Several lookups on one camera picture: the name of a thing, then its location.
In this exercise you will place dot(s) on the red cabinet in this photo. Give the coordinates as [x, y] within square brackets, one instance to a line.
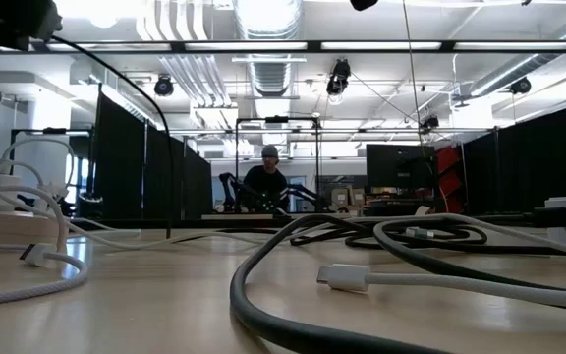
[449, 177]

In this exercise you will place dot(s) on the black shelf frame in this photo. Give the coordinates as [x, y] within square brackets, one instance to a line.
[54, 131]

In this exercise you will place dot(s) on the black curtain divider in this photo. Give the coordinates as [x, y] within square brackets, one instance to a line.
[533, 167]
[126, 177]

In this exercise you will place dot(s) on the silver ventilation duct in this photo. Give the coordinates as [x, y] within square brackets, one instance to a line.
[269, 74]

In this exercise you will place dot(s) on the black round pot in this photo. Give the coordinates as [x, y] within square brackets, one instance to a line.
[90, 207]

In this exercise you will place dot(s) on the long white power strip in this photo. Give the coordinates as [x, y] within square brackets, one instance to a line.
[17, 226]

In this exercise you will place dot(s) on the cardboard box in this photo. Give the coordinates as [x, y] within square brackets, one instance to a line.
[340, 196]
[358, 196]

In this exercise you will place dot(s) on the black monitor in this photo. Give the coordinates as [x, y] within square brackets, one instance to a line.
[401, 167]

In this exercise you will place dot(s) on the person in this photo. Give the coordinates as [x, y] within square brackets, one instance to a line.
[266, 184]

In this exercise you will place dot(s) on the black overhead rig beam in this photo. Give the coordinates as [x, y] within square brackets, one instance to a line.
[314, 46]

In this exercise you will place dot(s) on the black aluminium table frame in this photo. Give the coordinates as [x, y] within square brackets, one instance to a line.
[116, 223]

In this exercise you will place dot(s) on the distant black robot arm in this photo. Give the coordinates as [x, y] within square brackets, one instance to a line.
[307, 193]
[227, 184]

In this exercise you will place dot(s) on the distant black rig frame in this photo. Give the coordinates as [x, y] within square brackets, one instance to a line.
[278, 119]

